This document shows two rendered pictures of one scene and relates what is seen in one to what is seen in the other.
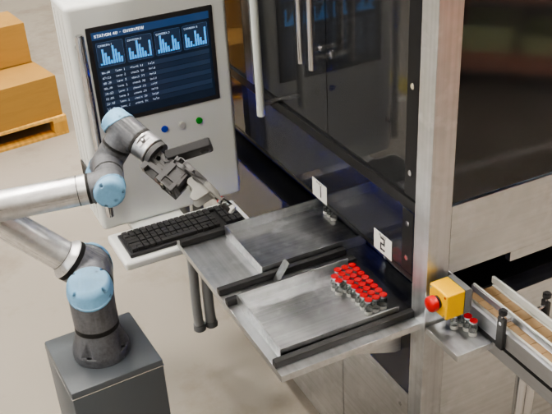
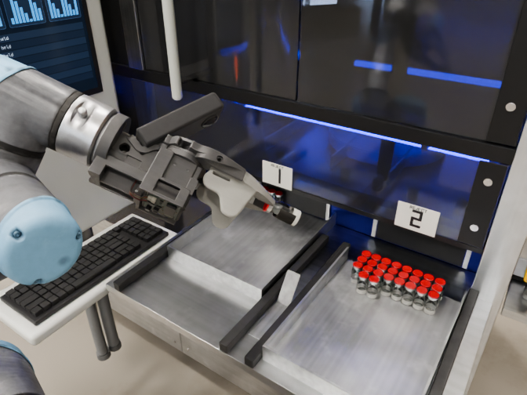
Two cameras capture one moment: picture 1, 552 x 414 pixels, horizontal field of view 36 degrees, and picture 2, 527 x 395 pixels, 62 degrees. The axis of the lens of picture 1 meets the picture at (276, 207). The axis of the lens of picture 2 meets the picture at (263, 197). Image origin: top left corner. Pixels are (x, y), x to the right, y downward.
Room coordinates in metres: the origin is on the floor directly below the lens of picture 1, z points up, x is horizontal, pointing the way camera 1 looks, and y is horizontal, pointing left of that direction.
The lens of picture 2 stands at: (1.37, 0.38, 1.52)
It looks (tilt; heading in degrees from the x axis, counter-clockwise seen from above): 31 degrees down; 329
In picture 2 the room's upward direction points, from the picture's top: straight up
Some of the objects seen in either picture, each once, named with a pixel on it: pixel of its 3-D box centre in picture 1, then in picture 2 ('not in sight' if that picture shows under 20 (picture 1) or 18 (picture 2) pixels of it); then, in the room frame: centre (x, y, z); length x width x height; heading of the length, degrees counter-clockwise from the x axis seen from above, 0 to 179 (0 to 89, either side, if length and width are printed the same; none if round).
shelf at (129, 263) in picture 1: (177, 227); (81, 262); (2.37, 0.33, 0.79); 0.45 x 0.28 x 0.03; 115
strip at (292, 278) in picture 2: (264, 277); (275, 302); (1.89, 0.04, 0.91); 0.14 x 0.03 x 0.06; 115
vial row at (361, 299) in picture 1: (352, 291); (392, 287); (1.81, -0.19, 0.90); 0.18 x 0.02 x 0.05; 25
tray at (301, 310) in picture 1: (316, 305); (371, 323); (1.76, -0.09, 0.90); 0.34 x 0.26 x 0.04; 114
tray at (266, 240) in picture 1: (294, 234); (256, 233); (2.12, -0.05, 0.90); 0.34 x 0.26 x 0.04; 115
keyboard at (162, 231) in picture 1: (182, 227); (92, 261); (2.33, 0.31, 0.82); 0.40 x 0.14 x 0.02; 115
